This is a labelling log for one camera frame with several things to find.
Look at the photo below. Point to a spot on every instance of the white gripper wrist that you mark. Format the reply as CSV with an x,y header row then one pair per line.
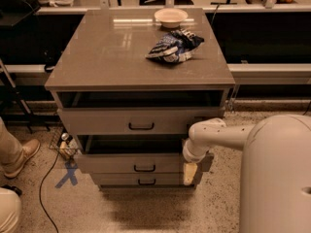
x,y
191,154

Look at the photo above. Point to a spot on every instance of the grey drawer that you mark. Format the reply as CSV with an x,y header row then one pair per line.
x,y
133,121
139,179
132,154

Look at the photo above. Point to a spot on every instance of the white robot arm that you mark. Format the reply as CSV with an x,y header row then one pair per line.
x,y
275,179

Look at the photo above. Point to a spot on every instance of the grey bottom drawer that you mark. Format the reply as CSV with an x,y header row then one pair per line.
x,y
139,179

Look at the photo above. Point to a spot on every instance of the grey drawer cabinet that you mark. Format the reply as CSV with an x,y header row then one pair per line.
x,y
104,66

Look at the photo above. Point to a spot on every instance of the grey top drawer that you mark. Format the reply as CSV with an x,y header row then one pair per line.
x,y
133,121

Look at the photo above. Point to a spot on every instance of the blue tape cross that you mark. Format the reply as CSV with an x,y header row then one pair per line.
x,y
71,168

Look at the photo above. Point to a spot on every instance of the blue white chip bag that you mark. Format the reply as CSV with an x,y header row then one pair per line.
x,y
175,46

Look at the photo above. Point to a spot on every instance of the white bowl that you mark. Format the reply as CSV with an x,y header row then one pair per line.
x,y
171,17

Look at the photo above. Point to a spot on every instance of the black object near knee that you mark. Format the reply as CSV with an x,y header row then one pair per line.
x,y
13,188

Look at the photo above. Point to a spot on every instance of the beige trouser leg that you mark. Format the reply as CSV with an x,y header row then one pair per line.
x,y
11,154

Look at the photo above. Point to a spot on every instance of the beige trouser knee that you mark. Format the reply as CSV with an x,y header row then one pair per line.
x,y
10,211

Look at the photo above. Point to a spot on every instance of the black stand legs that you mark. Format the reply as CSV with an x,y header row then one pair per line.
x,y
31,119

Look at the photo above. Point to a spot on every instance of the wire basket with items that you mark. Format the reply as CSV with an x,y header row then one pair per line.
x,y
64,144

